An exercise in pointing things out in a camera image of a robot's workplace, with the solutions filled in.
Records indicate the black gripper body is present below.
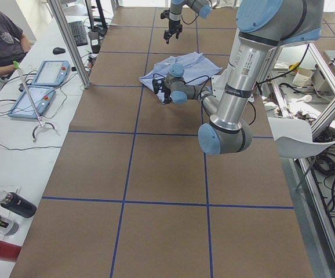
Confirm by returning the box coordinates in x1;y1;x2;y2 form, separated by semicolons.
162;85;172;100
164;19;183;39

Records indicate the light blue striped shirt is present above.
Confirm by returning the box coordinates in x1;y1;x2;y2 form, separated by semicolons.
139;52;223;90

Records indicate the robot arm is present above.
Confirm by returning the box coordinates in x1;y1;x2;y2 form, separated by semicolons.
162;0;324;155
160;0;212;44

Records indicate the black keyboard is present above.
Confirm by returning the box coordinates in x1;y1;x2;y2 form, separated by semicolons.
68;21;88;46

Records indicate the black computer mouse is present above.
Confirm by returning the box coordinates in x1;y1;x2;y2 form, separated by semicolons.
52;47;66;55

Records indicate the upper blue teach pendant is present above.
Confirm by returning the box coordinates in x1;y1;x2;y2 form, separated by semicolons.
31;60;71;87

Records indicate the blue teach pendant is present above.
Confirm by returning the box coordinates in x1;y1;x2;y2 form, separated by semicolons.
31;60;71;87
7;86;57;120

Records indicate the white chair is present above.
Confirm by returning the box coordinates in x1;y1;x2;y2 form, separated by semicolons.
268;118;335;191

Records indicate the white cardboard box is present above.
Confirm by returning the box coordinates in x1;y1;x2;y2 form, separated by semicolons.
292;67;314;87

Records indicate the lower blue teach pendant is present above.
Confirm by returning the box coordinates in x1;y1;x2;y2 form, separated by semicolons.
7;86;57;120

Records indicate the reacher grabber stick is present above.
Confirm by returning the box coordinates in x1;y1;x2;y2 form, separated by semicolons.
13;61;56;142

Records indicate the black water bottle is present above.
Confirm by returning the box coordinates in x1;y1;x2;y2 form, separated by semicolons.
0;191;37;218

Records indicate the red cylindrical bottle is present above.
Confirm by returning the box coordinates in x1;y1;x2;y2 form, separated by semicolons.
0;240;21;262

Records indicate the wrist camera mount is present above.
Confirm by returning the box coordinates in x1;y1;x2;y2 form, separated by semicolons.
152;74;165;95

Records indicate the aluminium frame post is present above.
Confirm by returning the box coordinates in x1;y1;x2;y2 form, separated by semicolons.
48;0;90;89

